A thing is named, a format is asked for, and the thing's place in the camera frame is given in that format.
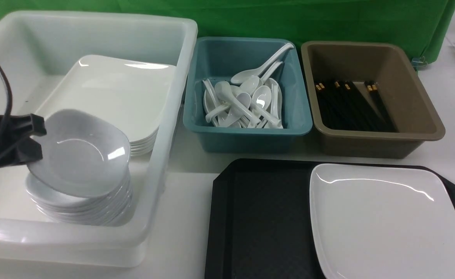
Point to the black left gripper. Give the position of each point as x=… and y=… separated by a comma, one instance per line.
x=27, y=150

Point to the small white bowl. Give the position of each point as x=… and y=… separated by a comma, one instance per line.
x=83, y=155

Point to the large white square plate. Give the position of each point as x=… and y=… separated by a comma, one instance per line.
x=381, y=223

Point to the stack of small white bowls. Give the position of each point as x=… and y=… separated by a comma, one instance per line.
x=105, y=211

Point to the large white plastic tub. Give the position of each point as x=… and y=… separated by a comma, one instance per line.
x=36, y=49

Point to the stack of white square plates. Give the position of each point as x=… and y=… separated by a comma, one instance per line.
x=128, y=94

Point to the teal plastic bin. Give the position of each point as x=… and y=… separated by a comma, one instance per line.
x=220, y=58

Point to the pile of white spoons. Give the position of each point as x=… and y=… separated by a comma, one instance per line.
x=251, y=99

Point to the black serving tray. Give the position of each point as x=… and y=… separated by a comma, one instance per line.
x=260, y=227

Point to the pile of black chopsticks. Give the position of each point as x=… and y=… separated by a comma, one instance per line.
x=343, y=107

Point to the brown plastic bin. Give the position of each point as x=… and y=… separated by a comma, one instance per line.
x=400, y=88

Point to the green backdrop cloth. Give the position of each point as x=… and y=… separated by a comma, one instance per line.
x=417, y=26

